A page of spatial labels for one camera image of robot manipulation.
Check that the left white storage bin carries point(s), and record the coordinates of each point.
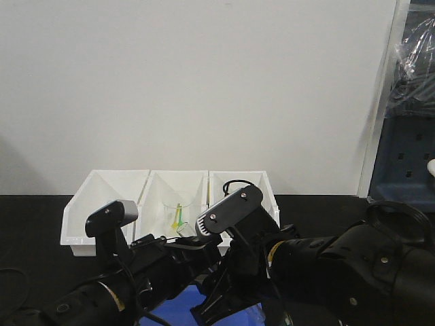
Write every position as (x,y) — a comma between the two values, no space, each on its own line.
(98,189)

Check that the blue plastic tray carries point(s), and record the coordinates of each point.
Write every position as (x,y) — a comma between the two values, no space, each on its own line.
(177,311)

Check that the yellow green plastic spoons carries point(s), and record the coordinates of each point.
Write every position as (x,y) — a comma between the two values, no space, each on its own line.
(178,221)

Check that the plastic bag of pegs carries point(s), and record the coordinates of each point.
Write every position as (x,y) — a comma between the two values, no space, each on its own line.
(412,89)

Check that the blue-grey pegboard drying rack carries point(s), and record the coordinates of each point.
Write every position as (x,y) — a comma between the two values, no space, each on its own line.
(404,144)

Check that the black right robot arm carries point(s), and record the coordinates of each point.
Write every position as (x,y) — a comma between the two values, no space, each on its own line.
(380,271)

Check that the white lab faucet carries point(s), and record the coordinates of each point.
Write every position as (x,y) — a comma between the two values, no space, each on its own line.
(431,167)

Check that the right white storage bin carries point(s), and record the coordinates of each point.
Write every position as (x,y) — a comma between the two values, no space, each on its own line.
(260,180)

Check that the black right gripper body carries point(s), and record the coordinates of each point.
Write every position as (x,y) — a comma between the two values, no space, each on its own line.
(243,277)

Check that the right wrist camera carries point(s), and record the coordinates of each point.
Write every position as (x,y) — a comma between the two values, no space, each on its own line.
(240,214)

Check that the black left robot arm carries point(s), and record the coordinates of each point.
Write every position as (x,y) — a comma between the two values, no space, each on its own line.
(110,298)

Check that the black wire tripod stand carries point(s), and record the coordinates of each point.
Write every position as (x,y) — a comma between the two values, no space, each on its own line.
(234,185)

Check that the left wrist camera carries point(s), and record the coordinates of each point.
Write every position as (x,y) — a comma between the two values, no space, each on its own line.
(104,225)

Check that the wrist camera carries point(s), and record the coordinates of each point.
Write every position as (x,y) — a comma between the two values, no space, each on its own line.
(104,225)
(240,214)

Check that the middle white storage bin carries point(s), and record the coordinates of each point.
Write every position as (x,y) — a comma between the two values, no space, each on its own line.
(151,210)

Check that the clear glass beaker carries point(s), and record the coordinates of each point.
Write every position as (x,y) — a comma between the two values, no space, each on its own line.
(170,201)

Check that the white storage bin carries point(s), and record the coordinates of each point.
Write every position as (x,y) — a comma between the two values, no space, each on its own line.
(151,210)
(98,189)
(260,180)

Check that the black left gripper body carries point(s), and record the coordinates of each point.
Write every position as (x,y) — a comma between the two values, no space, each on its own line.
(163,267)

